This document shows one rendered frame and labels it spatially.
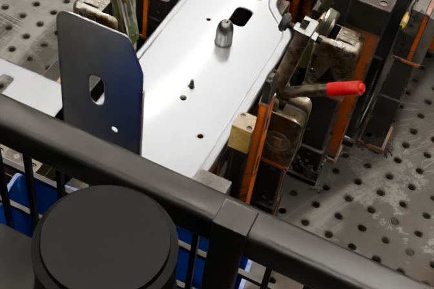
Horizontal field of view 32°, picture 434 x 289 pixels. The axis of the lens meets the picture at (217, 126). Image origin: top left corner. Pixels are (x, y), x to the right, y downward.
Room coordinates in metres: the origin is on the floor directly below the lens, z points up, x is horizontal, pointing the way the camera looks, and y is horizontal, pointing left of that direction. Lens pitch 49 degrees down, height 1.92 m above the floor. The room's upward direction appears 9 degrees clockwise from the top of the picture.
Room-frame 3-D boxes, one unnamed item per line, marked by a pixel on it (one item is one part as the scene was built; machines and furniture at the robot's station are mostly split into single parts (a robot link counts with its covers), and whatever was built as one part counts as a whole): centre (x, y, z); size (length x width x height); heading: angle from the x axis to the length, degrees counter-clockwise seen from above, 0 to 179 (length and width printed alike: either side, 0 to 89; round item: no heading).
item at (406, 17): (1.05, -0.29, 1.09); 0.10 x 0.01 x 0.01; 162
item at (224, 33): (0.99, 0.01, 1.02); 0.03 x 0.03 x 0.07
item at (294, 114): (0.82, -0.10, 0.88); 0.07 x 0.06 x 0.35; 72
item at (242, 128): (0.76, -0.04, 0.88); 0.04 x 0.04 x 0.36; 72
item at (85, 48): (0.62, 0.15, 1.17); 0.12 x 0.01 x 0.34; 72
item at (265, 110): (0.72, -0.06, 0.95); 0.03 x 0.01 x 0.50; 162
